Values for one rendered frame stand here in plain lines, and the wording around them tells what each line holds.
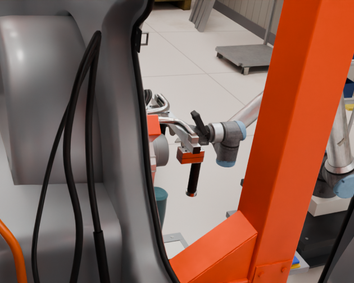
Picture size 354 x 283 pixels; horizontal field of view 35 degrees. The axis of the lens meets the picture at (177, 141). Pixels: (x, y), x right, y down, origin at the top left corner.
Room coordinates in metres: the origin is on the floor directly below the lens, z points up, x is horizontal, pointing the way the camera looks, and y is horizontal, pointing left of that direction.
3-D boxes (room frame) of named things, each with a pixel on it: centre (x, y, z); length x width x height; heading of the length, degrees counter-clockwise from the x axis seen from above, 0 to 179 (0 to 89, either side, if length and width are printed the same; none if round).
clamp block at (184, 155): (1.78, -0.06, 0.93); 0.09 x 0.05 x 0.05; 117
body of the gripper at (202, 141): (2.18, -0.08, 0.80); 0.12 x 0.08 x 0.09; 117
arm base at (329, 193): (2.60, -0.79, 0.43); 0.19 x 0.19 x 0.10
